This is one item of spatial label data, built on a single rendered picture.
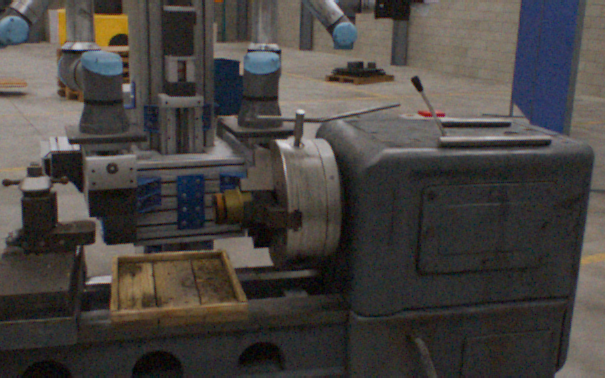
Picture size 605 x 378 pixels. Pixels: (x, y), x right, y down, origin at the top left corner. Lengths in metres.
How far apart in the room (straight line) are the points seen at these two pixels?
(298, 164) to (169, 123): 0.78
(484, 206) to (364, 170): 0.31
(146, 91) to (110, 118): 0.24
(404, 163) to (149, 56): 1.10
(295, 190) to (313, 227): 0.09
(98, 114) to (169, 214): 0.38
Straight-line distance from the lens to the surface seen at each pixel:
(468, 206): 1.67
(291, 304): 1.73
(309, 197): 1.59
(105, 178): 2.08
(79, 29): 2.30
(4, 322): 1.56
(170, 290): 1.74
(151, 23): 2.36
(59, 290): 1.57
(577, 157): 1.78
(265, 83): 2.27
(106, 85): 2.17
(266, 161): 1.75
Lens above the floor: 1.57
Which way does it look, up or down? 15 degrees down
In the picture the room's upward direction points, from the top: 2 degrees clockwise
